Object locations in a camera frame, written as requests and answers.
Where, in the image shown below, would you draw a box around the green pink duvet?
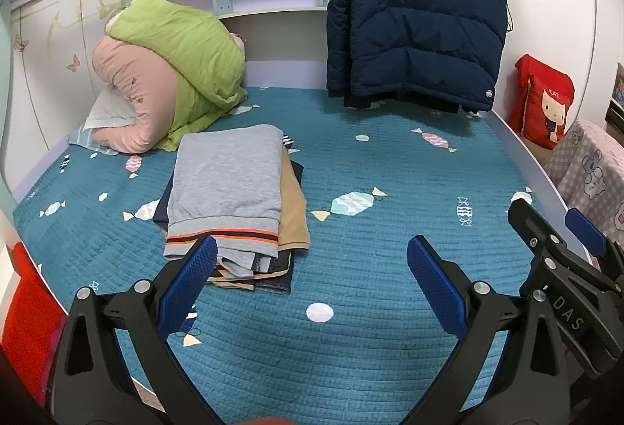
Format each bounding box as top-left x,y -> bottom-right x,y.
92,0 -> 249,153

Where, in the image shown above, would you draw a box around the red storage box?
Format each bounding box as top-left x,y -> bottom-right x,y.
0,242 -> 66,406

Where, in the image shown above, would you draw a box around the blue jeans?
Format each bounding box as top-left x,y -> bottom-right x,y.
253,249 -> 296,295

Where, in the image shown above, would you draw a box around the red cartoon cushion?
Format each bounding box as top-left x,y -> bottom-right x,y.
507,54 -> 576,150

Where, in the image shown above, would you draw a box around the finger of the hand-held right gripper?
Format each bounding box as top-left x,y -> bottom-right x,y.
564,208 -> 610,260
507,198 -> 561,260

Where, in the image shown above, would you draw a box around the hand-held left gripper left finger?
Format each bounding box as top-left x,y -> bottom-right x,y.
46,235 -> 222,425

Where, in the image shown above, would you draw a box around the navy grey sweatshirt orange stripes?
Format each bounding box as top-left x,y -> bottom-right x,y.
163,123 -> 284,279

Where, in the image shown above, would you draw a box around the black hanging garment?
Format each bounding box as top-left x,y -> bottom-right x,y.
342,88 -> 461,114

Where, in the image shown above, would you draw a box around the khaki pants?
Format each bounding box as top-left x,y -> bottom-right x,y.
275,144 -> 311,255

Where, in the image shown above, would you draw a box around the navy yellow puffer jacket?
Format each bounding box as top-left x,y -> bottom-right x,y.
326,0 -> 510,114

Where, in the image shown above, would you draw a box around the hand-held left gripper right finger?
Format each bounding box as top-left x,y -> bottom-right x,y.
404,235 -> 573,425

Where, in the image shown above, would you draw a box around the white pillow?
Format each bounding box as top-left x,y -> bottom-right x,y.
67,88 -> 140,157

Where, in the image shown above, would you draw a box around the dark framed picture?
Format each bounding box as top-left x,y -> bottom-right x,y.
607,64 -> 624,123

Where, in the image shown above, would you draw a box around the dark navy folded garment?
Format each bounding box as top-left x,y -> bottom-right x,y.
152,174 -> 177,231

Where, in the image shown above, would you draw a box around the teal candy-print bed quilt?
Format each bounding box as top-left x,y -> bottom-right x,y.
12,86 -> 551,421

